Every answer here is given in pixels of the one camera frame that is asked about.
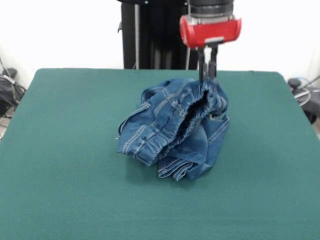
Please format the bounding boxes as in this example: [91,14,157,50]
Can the blue denim jeans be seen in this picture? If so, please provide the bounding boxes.
[116,77,232,181]

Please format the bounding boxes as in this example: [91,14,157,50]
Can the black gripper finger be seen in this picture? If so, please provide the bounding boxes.
[198,46,210,81]
[208,45,220,79]

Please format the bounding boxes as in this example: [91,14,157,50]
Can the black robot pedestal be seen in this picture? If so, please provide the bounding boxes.
[116,0,208,71]

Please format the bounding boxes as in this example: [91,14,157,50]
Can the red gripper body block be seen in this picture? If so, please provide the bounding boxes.
[179,15,243,49]

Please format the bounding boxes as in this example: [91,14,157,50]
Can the dark green table cloth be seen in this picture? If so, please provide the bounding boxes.
[0,67,320,240]

